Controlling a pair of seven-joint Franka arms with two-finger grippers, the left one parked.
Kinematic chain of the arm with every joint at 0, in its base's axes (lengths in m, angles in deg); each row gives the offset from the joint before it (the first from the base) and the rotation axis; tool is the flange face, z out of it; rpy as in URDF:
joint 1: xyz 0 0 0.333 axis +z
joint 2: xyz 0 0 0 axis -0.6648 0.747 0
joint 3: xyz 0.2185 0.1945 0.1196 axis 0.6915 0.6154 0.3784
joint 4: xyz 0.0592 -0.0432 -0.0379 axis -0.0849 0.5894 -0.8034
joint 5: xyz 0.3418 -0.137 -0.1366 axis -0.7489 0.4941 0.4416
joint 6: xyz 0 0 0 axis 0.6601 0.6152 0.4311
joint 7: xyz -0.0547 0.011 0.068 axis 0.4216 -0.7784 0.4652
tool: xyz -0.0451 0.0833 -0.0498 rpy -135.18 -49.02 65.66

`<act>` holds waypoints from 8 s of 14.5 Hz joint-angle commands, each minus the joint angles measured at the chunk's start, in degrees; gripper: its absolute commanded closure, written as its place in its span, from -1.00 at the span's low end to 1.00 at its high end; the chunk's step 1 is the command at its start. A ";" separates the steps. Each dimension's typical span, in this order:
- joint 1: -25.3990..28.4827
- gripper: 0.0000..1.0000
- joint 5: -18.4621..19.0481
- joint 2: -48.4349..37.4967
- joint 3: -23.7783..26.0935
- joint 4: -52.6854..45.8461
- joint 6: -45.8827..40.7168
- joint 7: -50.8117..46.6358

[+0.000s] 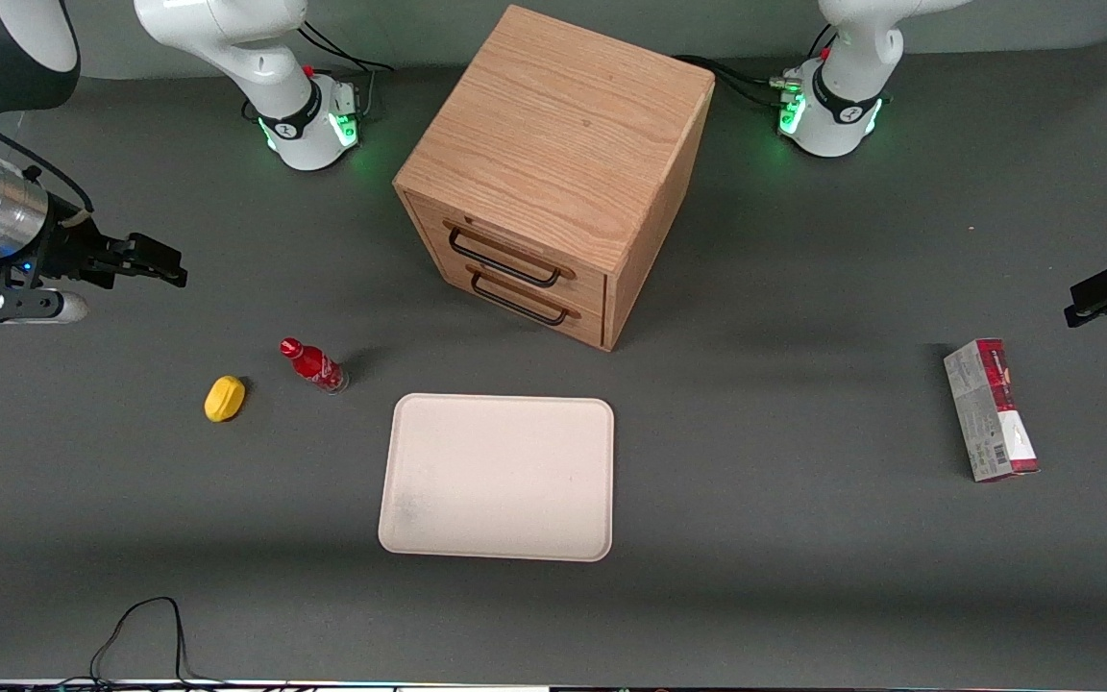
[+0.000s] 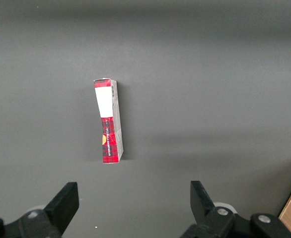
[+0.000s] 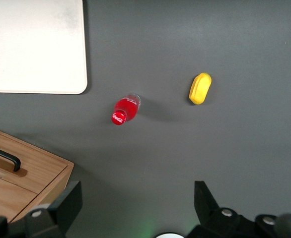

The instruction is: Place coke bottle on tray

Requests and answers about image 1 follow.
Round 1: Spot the red coke bottle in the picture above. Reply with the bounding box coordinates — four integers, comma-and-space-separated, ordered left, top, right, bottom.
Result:
280, 337, 350, 395

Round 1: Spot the wooden drawer cabinet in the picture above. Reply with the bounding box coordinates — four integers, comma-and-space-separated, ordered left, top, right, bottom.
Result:
393, 5, 716, 353

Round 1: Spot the wooden drawer with black handle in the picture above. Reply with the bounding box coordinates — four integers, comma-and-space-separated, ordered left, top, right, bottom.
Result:
436, 258, 607, 349
406, 192, 609, 310

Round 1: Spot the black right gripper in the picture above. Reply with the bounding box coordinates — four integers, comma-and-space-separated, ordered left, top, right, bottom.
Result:
27, 215, 189, 290

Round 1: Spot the thin black looped floor cable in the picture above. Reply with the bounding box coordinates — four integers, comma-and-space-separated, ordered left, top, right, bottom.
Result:
54, 596, 228, 689

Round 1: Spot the yellow lemon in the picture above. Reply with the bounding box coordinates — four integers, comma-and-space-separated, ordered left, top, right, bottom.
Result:
204, 376, 247, 424

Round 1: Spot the grey and red carton box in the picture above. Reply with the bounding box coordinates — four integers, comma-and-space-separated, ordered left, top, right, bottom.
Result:
943, 338, 1041, 483

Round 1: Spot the beige plastic tray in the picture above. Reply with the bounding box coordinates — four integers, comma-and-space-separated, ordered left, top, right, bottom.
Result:
378, 392, 616, 563

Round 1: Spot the black left arm base cable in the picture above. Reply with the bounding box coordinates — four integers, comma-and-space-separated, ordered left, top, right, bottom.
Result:
673, 54, 804, 111

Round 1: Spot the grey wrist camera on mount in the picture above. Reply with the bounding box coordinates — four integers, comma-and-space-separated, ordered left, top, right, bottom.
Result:
0, 271, 89, 326

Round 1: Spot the black right arm base cable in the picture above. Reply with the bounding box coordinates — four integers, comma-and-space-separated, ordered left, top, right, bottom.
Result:
298, 21, 395, 76

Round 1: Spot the black right arm wrist cable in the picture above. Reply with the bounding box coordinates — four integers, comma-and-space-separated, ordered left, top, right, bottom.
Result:
0, 94, 95, 214

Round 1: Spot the black arm base cable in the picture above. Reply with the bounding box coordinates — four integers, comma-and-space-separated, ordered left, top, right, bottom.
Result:
673, 54, 804, 111
298, 21, 395, 76

